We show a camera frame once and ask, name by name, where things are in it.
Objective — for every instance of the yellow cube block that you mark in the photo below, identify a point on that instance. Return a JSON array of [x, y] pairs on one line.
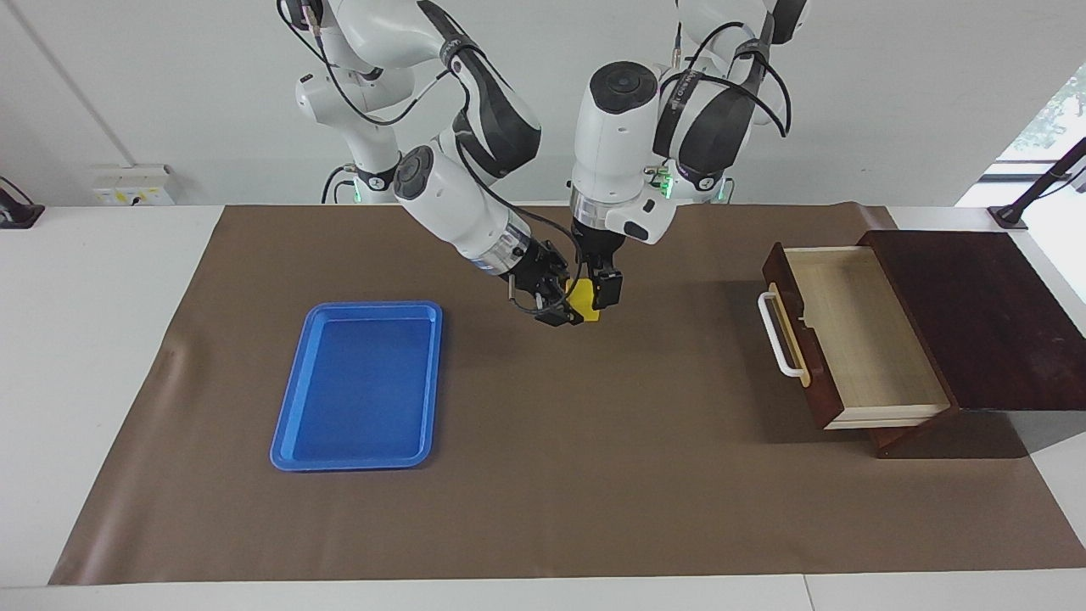
[[584, 299]]

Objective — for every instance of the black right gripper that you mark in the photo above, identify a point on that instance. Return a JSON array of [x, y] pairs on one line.
[[533, 276]]

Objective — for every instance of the blue plastic tray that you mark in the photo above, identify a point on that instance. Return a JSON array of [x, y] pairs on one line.
[[356, 399]]

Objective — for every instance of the bright window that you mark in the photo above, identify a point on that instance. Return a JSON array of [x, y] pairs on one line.
[[1052, 110]]

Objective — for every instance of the brown table mat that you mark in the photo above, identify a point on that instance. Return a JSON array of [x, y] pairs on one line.
[[594, 441]]

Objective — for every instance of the white wall power strip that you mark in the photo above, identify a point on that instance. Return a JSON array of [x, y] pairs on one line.
[[127, 188]]

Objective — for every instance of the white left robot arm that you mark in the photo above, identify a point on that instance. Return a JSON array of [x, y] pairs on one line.
[[611, 144]]

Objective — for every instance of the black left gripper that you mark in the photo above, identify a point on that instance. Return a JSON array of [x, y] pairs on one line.
[[601, 250]]

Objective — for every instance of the dark wooden drawer cabinet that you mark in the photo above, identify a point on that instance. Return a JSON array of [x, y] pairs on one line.
[[993, 322]]

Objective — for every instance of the small black clamp mount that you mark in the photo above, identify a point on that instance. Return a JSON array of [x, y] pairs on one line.
[[15, 212]]

